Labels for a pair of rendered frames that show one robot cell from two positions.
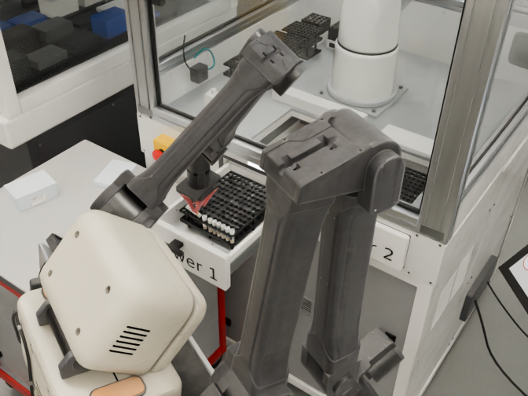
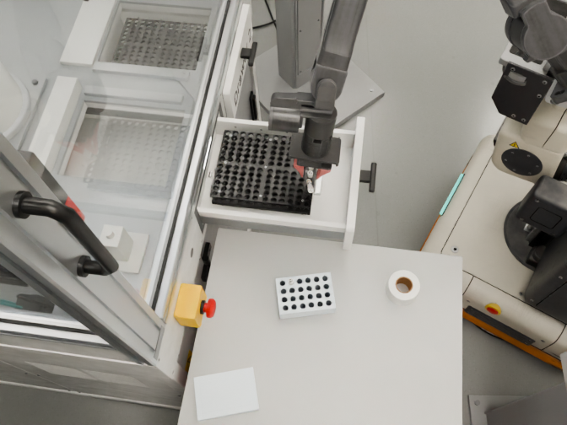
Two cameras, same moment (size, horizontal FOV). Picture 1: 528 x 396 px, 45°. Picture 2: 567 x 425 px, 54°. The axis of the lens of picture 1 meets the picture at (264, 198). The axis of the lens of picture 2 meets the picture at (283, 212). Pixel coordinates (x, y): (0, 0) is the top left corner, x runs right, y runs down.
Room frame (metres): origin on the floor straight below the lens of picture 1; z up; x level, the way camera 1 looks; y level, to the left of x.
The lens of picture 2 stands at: (1.58, 0.69, 1.99)
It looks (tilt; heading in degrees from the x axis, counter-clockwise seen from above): 64 degrees down; 247
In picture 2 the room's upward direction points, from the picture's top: 4 degrees counter-clockwise
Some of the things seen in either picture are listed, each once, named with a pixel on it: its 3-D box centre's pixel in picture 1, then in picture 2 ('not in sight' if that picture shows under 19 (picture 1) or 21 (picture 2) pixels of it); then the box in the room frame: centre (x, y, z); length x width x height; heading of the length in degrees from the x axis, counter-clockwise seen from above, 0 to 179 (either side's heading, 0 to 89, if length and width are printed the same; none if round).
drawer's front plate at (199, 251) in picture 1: (182, 249); (353, 182); (1.19, 0.20, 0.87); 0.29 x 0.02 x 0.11; 55
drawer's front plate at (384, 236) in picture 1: (354, 231); (239, 61); (1.27, -0.24, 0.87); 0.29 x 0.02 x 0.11; 55
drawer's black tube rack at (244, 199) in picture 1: (231, 210); (266, 174); (1.35, 0.09, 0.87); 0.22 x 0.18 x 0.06; 145
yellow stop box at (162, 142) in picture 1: (166, 150); (191, 305); (1.63, 0.30, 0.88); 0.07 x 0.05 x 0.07; 55
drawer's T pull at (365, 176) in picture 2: (174, 246); (367, 176); (1.17, 0.22, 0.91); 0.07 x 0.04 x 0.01; 55
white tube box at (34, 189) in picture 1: (31, 190); not in sight; (1.52, 0.70, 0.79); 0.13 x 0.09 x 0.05; 131
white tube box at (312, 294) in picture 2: not in sight; (305, 295); (1.39, 0.36, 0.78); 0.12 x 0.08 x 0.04; 160
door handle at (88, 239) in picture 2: not in sight; (77, 241); (1.68, 0.38, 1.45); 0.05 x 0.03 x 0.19; 145
